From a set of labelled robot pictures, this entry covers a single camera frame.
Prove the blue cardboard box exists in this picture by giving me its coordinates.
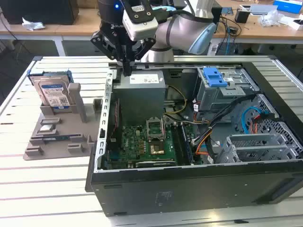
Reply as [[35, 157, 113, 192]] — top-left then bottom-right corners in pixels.
[[272, 0, 303, 14]]

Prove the black RAM slot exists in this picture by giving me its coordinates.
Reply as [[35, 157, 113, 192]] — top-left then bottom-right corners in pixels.
[[171, 124, 184, 166]]

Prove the brown cardboard box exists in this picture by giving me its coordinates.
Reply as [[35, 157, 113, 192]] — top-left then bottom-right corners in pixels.
[[77, 0, 99, 8]]

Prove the black cable bundle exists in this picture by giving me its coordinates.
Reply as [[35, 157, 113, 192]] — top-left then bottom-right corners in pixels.
[[205, 93, 258, 164]]

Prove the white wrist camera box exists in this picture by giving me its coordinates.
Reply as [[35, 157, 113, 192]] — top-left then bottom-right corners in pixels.
[[122, 0, 159, 41]]

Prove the grey flat device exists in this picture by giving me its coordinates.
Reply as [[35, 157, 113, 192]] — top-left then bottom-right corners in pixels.
[[250, 4, 279, 16]]

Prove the hard disk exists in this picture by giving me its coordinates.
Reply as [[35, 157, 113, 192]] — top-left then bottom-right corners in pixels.
[[27, 69, 74, 111]]

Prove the orange wire bundle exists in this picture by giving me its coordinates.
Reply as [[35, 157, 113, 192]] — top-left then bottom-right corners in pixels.
[[194, 131, 214, 157]]

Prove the blue plastic latch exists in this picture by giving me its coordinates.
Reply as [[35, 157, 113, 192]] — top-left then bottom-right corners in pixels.
[[203, 68, 228, 88]]

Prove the white open box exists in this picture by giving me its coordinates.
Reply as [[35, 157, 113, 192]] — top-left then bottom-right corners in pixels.
[[279, 17, 303, 31]]

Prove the black computer tower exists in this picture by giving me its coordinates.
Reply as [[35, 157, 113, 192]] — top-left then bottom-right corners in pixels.
[[0, 0, 80, 26]]

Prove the blue hanging cable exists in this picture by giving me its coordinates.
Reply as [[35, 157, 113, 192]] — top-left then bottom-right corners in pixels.
[[226, 26, 232, 55]]

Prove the blue data wire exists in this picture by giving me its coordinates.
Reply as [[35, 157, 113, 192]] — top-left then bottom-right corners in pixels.
[[241, 106, 263, 138]]

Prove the dark RAM stick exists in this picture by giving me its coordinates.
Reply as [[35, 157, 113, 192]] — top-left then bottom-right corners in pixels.
[[42, 134, 81, 141]]

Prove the silver disk bay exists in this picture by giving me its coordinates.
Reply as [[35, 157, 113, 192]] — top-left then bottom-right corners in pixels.
[[215, 133, 300, 164]]

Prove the grey power supply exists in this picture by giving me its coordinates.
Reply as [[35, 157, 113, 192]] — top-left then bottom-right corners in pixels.
[[113, 70, 169, 119]]

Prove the grey mixed wire bundle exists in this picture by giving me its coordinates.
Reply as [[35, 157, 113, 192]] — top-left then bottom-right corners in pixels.
[[165, 113, 210, 125]]

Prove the blue RAM stick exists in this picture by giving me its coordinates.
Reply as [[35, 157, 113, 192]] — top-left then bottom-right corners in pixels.
[[181, 123, 194, 165]]

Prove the green motherboard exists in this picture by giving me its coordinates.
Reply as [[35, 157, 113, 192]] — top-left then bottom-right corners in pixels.
[[106, 124, 197, 170]]

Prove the CPU socket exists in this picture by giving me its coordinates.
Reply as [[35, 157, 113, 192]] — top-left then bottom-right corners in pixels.
[[150, 140, 166, 156]]

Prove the crumpled clear plastic bag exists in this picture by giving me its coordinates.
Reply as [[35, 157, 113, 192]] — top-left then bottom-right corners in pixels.
[[257, 9, 285, 27]]

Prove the brown parts rack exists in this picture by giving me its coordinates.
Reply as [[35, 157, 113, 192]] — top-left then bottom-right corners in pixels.
[[23, 82, 105, 161]]

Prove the black PC case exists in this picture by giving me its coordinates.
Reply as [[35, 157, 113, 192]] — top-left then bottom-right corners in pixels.
[[85, 54, 303, 217]]

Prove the yellow and black wire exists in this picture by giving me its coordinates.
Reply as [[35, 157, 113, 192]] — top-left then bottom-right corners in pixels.
[[164, 85, 187, 117]]

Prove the crumpled white paper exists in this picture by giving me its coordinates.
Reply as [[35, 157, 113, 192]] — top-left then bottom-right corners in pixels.
[[21, 17, 46, 31]]

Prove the wooden desk white frame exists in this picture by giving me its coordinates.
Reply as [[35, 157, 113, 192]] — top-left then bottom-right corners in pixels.
[[55, 7, 303, 57], [0, 22, 63, 57]]

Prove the black speaker box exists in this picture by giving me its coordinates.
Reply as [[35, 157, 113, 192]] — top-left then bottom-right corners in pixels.
[[211, 7, 223, 25]]

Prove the orange power wire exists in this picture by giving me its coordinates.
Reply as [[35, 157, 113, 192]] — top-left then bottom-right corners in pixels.
[[250, 112, 275, 136]]

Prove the metal socket cover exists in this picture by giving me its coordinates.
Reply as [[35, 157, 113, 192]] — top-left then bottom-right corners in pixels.
[[146, 117, 166, 141]]

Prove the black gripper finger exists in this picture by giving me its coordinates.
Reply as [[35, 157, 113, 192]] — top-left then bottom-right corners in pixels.
[[127, 37, 156, 77], [90, 30, 128, 77]]

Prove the thin red fan wire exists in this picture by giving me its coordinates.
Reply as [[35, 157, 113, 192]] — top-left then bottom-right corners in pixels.
[[111, 99, 119, 140]]

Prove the silver drive cage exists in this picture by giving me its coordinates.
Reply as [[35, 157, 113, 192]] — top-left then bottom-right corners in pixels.
[[195, 67, 260, 114]]

